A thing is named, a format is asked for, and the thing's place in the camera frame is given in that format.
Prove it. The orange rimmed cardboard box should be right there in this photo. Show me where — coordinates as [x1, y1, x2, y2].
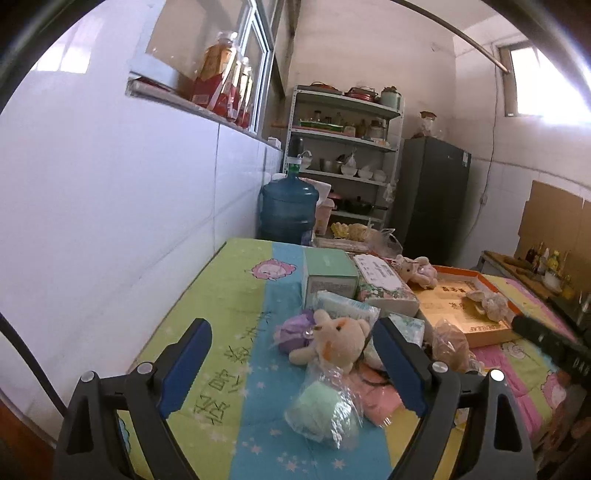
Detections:
[411, 265, 525, 349]

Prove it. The dark grey fridge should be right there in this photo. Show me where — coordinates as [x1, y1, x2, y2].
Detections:
[392, 136, 472, 267]

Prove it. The pink cloth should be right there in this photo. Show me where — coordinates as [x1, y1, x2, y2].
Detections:
[346, 364, 402, 428]

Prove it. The pink plastic bin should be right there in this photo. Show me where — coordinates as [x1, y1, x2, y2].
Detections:
[314, 198, 334, 238]

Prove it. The white sack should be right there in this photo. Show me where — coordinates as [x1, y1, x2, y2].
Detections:
[300, 178, 333, 217]

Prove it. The cluster of condiment bottles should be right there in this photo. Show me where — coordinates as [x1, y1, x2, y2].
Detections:
[526, 242, 575, 296]

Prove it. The black white water pump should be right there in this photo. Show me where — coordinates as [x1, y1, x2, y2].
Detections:
[286, 137, 312, 176]

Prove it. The black cable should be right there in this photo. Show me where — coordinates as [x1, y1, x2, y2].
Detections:
[0, 311, 70, 416]

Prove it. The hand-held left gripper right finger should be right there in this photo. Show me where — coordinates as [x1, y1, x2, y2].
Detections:
[372, 318, 539, 480]

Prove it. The kitchen counter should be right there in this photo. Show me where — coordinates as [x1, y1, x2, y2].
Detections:
[478, 250, 591, 324]

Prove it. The blue water jug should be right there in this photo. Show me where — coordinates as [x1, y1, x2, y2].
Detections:
[259, 173, 320, 245]

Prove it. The black wok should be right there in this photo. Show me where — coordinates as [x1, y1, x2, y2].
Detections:
[344, 198, 389, 215]

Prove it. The pink dressed plush bear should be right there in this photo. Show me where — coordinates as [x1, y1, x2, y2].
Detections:
[394, 255, 438, 289]

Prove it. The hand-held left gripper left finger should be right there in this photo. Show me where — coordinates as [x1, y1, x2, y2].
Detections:
[54, 318, 213, 480]

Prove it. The brown item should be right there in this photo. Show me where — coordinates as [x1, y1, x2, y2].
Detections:
[431, 318, 474, 372]

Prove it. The wall cable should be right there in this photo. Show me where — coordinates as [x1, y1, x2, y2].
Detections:
[466, 69, 502, 241]

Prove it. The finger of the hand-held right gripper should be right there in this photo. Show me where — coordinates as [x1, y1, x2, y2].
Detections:
[512, 314, 591, 376]

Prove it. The clear plastic bag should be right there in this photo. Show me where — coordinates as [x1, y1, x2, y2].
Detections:
[365, 227, 402, 257]

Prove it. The small high window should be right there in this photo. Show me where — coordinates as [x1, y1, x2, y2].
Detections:
[496, 39, 589, 125]

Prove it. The green cardboard box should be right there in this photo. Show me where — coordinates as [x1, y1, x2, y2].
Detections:
[302, 248, 360, 308]

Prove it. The floral tissue pack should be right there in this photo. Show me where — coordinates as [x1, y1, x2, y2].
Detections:
[353, 253, 421, 317]

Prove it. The cardboard sheet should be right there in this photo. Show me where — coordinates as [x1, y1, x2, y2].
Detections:
[515, 180, 591, 278]

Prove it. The white blue tissue pack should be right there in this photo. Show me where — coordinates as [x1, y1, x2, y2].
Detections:
[316, 291, 380, 324]

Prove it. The sliding window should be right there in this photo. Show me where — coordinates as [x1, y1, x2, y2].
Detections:
[127, 0, 284, 139]

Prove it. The metal pipe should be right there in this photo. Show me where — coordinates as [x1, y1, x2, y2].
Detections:
[402, 0, 511, 72]

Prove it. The white metal shelf rack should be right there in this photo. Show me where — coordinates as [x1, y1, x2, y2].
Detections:
[284, 84, 406, 232]

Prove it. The beige teddy bear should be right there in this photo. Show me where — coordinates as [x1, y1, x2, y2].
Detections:
[288, 309, 372, 370]

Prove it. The cartoon printed blanket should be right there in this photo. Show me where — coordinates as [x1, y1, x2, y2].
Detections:
[117, 237, 583, 480]

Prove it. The yellow food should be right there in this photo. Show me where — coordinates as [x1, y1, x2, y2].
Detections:
[330, 222, 370, 241]

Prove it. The green towel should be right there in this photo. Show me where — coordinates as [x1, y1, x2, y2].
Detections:
[283, 357, 365, 449]

